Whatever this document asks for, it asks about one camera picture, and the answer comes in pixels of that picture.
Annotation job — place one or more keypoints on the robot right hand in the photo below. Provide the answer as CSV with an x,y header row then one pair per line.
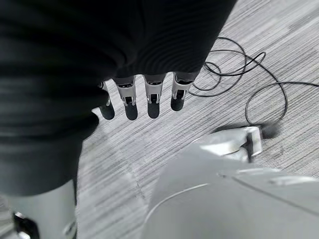
x,y
74,49

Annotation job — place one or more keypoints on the silver robot leg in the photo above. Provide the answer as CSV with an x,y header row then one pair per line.
x,y
229,189

